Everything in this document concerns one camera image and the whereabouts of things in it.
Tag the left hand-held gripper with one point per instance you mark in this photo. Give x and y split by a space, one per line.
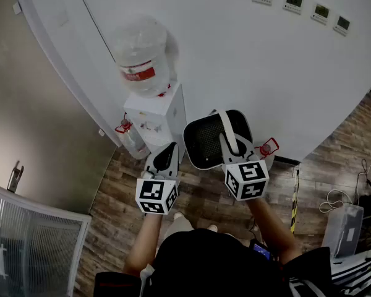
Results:
156 196

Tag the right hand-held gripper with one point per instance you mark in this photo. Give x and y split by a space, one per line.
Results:
247 181

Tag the person's left forearm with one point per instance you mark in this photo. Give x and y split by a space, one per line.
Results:
142 243

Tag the person's right forearm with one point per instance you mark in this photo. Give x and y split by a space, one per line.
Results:
272 230

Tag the person's left white shoe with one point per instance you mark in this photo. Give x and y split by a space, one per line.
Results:
178 216

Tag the person's white shoe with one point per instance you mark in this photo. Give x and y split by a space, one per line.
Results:
178 216
212 227

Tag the white water dispenser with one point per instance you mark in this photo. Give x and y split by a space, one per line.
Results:
160 107

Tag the person's beige trousers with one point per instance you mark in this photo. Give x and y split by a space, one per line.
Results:
179 227

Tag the yellow black hazard tape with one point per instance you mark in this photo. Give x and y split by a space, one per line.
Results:
295 196

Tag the person's right white shoe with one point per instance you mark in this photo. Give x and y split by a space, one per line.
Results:
212 227

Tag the blue screen device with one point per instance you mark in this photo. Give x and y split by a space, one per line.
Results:
261 250

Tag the person's black shirt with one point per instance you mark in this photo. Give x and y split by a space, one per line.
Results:
210 265

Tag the large clear water jug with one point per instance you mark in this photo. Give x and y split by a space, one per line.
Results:
139 51

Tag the clear plastic storage box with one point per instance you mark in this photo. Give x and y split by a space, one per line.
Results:
343 227

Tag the grey metal door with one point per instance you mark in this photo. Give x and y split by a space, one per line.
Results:
34 104

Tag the white framed glass partition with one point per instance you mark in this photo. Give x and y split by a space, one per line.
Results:
34 243

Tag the small white door bracket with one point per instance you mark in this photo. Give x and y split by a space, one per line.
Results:
101 132

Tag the white metal frame table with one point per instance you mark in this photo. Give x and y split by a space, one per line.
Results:
358 274

